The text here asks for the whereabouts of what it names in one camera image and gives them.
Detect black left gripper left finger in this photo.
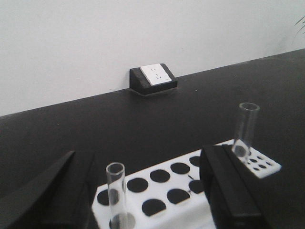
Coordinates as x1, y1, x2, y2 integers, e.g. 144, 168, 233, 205
0, 151, 95, 229

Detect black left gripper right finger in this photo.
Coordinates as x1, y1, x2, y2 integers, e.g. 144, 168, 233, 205
200, 146, 262, 229

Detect short clear test tube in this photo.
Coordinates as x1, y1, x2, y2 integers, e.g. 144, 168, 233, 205
106, 162, 135, 229

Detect tall clear test tube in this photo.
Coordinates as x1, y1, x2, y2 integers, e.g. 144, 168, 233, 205
232, 102, 260, 164

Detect white test tube rack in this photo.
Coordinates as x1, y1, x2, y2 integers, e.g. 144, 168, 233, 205
92, 140, 281, 229

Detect white socket on black base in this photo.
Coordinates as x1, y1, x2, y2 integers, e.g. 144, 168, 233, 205
129, 63, 178, 95

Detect green potted plant leaves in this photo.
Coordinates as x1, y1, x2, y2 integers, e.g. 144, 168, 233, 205
294, 16, 305, 39

